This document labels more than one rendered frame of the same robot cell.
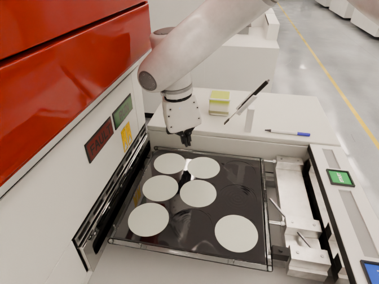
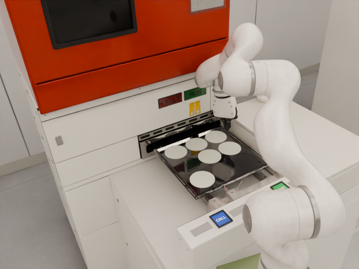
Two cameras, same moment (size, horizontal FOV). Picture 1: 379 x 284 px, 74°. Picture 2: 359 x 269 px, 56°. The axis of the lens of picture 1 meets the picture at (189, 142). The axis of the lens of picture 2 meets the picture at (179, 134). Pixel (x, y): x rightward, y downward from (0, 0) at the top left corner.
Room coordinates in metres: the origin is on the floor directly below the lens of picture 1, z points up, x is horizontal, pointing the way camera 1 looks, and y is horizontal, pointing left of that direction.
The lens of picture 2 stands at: (-0.33, -0.86, 1.81)
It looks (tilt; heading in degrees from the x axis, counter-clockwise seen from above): 34 degrees down; 52
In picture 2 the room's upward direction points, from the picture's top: 3 degrees counter-clockwise
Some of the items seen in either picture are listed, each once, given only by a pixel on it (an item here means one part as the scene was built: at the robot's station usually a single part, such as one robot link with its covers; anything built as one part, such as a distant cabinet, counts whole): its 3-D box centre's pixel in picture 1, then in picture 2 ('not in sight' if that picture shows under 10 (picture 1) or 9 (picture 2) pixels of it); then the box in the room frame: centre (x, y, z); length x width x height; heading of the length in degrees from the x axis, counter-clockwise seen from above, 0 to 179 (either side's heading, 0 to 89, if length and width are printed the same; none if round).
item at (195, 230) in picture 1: (198, 193); (209, 156); (0.49, -0.02, 0.90); 0.34 x 0.34 x 0.01; 80
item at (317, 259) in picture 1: (308, 257); (218, 207); (0.30, -0.26, 0.89); 0.08 x 0.03 x 0.03; 80
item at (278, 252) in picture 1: (280, 252); (209, 197); (0.31, -0.20, 0.90); 0.04 x 0.02 x 0.03; 80
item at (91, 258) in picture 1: (124, 187); (182, 135); (0.51, 0.19, 0.89); 0.44 x 0.02 x 0.10; 170
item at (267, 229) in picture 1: (265, 202); (235, 180); (0.46, -0.20, 0.90); 0.38 x 0.01 x 0.01; 170
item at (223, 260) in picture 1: (186, 253); (173, 172); (0.31, 0.01, 0.90); 0.37 x 0.01 x 0.01; 80
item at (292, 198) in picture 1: (294, 209); (251, 196); (0.46, -0.29, 0.87); 0.36 x 0.08 x 0.03; 170
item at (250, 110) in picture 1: (245, 111); not in sight; (0.71, -0.18, 1.03); 0.06 x 0.04 x 0.13; 80
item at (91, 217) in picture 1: (119, 170); (181, 124); (0.51, 0.19, 0.96); 0.44 x 0.01 x 0.02; 170
